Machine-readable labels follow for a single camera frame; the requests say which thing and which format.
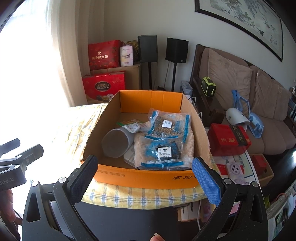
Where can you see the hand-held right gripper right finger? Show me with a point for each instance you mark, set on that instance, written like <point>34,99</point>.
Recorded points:
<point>206,183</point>

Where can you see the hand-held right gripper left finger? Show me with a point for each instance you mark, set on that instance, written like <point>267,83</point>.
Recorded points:
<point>86,179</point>

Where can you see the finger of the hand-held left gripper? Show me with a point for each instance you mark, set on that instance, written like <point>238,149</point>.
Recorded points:
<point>10,144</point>
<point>31,154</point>

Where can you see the beige plush oven mitt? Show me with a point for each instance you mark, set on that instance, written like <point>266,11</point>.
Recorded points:
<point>188,143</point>

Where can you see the clear plastic container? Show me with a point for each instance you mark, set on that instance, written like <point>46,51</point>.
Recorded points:
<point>115,143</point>

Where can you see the blue-edged bag of dark pieces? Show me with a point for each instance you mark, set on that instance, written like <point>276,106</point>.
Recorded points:
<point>164,153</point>

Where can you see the orange cardboard box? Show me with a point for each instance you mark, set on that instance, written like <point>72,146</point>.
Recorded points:
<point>143,177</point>

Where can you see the blue-edged bag of yellow strips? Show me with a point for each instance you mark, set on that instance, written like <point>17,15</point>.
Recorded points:
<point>171,125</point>

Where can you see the small clear labelled packet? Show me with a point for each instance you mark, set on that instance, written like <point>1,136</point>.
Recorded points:
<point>133,127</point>

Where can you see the person's left hand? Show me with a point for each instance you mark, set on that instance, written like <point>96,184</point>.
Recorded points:
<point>5,204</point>

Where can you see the person's right hand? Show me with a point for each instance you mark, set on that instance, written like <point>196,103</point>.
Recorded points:
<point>157,237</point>

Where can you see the phone with pale case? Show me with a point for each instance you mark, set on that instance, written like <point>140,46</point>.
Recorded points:
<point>234,172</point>

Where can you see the yellow checked cloth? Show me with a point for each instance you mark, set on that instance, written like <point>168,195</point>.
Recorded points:
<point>129,194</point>

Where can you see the red tin box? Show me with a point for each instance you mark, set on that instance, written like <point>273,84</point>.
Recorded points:
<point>224,139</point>

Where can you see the small red box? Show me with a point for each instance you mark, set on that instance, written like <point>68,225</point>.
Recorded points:
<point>260,163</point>

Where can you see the small open cardboard tray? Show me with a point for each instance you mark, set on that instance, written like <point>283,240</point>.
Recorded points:
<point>266,175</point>

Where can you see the white and grey curved device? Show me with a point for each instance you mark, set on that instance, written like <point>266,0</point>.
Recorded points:
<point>235,117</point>

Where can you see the paper shopping bags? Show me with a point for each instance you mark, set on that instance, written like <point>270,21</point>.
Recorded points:
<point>279,208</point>

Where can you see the brown sofa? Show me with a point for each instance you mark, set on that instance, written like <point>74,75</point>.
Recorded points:
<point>275,136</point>

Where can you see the red chocolate gift box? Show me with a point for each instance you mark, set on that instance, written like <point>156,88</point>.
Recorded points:
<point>103,85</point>

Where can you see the green and black radio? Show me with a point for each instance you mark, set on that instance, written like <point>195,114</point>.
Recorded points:
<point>209,87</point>

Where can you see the white and blue box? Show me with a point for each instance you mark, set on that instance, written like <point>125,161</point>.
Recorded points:
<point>186,87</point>

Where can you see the cream curtain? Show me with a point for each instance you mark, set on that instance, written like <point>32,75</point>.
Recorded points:
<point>76,58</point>

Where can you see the beige sofa back cushion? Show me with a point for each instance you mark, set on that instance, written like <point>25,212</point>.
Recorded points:
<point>229,78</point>
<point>270,97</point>

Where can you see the black speaker stand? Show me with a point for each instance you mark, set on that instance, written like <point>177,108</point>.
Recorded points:
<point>174,77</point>
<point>149,76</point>

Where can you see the brown cardboard carton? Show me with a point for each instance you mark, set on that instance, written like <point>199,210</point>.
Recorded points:
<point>134,76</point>

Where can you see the red gift bag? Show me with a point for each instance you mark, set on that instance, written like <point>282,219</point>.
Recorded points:
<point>104,54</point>

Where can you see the white tissue pack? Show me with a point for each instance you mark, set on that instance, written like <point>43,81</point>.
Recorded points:
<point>126,55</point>

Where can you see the gold patterned bag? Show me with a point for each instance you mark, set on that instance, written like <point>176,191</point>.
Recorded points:
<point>134,46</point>

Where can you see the grey-fronted black speaker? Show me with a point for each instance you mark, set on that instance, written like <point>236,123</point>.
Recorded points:
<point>148,48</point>

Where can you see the framed ink painting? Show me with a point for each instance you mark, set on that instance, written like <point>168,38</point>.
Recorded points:
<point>245,18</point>

